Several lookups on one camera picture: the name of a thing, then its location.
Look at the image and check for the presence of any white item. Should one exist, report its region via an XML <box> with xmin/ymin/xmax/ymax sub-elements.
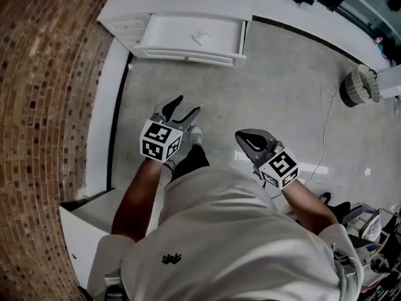
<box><xmin>191</xmin><ymin>29</ymin><xmax>212</xmax><ymax>46</ymax></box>

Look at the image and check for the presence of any person's left forearm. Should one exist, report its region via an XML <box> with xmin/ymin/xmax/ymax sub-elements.
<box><xmin>111</xmin><ymin>158</ymin><xmax>164</xmax><ymax>243</ymax></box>

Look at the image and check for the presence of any long white counter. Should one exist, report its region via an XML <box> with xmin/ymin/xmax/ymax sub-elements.
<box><xmin>250</xmin><ymin>0</ymin><xmax>401</xmax><ymax>73</ymax></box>

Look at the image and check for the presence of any black office chair base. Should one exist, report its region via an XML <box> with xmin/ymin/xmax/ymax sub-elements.
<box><xmin>318</xmin><ymin>191</ymin><xmax>364</xmax><ymax>225</ymax></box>

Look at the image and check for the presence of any grey woven basket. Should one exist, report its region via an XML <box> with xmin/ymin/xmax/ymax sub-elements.
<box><xmin>340</xmin><ymin>63</ymin><xmax>381</xmax><ymax>108</ymax></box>

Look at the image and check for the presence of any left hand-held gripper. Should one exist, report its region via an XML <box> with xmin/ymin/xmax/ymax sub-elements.
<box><xmin>139</xmin><ymin>95</ymin><xmax>201</xmax><ymax>163</ymax></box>

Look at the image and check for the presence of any white drawer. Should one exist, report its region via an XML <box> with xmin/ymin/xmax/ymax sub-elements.
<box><xmin>133</xmin><ymin>13</ymin><xmax>248</xmax><ymax>69</ymax></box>

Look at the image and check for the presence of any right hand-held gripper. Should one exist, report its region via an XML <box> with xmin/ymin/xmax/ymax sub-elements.
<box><xmin>234</xmin><ymin>128</ymin><xmax>300</xmax><ymax>190</ymax></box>

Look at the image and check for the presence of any person's right forearm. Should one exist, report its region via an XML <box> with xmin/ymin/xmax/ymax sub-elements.
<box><xmin>281</xmin><ymin>177</ymin><xmax>340</xmax><ymax>235</ymax></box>

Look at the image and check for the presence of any white dresser cabinet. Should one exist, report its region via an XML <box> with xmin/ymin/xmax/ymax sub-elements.
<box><xmin>96</xmin><ymin>0</ymin><xmax>261</xmax><ymax>69</ymax></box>

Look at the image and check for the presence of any person's white shoe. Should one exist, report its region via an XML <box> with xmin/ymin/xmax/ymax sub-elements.
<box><xmin>189</xmin><ymin>125</ymin><xmax>204</xmax><ymax>146</ymax></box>

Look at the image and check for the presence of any white floor cable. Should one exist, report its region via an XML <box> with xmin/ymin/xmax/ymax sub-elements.
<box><xmin>301</xmin><ymin>88</ymin><xmax>336</xmax><ymax>185</ymax></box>

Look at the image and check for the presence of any person's black trouser leg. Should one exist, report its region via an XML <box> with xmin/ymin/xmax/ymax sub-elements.
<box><xmin>171</xmin><ymin>144</ymin><xmax>210</xmax><ymax>181</ymax></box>

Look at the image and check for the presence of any person's white t-shirt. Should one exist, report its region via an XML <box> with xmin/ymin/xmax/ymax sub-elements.
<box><xmin>86</xmin><ymin>164</ymin><xmax>365</xmax><ymax>301</ymax></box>

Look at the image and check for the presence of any cluttered items pile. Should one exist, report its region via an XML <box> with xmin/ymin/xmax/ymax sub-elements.
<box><xmin>344</xmin><ymin>203</ymin><xmax>401</xmax><ymax>301</ymax></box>

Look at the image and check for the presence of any white low cabinet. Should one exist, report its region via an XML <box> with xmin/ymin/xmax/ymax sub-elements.
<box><xmin>58</xmin><ymin>187</ymin><xmax>126</xmax><ymax>291</ymax></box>

